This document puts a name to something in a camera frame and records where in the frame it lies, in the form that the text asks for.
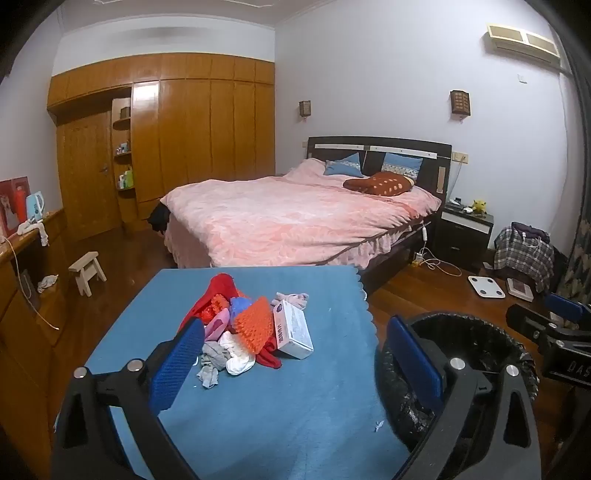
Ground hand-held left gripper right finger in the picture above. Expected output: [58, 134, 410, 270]
[385, 315, 543, 480]

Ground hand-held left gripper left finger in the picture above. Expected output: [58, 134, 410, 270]
[50, 318, 206, 480]

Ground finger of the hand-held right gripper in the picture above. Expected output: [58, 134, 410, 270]
[506, 305, 561, 344]
[544, 293, 591, 326]

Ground grey sock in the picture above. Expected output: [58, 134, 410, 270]
[196, 342, 232, 388]

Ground black trash bin with bag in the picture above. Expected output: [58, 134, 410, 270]
[373, 311, 540, 480]

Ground pink cloth piece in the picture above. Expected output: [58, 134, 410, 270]
[203, 308, 232, 342]

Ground white knit sock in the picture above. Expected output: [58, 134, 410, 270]
[219, 332, 257, 376]

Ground orange bumpy chenille mitt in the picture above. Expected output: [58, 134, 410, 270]
[232, 296, 274, 357]

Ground red fleece glove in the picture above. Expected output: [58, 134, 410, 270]
[179, 273, 241, 330]
[255, 336, 283, 370]

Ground white cardboard box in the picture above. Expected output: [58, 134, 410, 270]
[272, 300, 315, 360]

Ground knotted lilac socks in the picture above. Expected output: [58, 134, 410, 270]
[271, 292, 309, 311]

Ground red panel bathroom scale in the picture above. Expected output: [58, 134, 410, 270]
[505, 277, 536, 303]

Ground patterned curtain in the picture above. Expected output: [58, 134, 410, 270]
[556, 222, 591, 305]

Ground white bathroom scale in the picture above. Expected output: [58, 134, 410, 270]
[468, 274, 505, 298]

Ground plaid cloth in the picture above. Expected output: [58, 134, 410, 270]
[494, 226, 555, 294]

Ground dark garment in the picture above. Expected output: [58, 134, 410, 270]
[510, 222, 550, 243]

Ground black nightstand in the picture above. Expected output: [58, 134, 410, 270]
[434, 203, 495, 273]

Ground blue table cloth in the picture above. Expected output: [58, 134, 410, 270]
[85, 265, 409, 480]

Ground small wooden stool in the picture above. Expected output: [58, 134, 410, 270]
[68, 251, 107, 296]

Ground black cloth bundle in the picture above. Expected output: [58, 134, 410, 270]
[148, 203, 172, 234]

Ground wooden dresser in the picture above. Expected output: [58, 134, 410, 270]
[0, 208, 93, 462]

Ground brown dotted pillow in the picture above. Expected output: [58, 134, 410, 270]
[343, 172, 415, 197]

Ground bed with pink blanket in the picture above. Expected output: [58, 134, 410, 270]
[160, 158, 441, 271]

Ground bed with pink cover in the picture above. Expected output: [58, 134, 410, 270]
[159, 136, 452, 296]

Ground blue pillow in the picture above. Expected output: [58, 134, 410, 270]
[382, 152, 423, 181]
[324, 153, 363, 177]

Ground wooden door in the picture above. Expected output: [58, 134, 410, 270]
[56, 111, 123, 241]

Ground light blue kettle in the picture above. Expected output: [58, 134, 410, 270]
[25, 191, 47, 222]

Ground red gift box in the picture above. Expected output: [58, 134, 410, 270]
[0, 178, 31, 236]

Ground wooden wardrobe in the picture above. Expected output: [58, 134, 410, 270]
[46, 53, 276, 232]

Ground white power cable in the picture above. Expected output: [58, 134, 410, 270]
[418, 222, 462, 278]

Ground white charging cable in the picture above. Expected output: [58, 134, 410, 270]
[0, 235, 61, 330]

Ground wall air conditioner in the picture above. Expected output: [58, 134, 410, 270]
[486, 24, 561, 70]

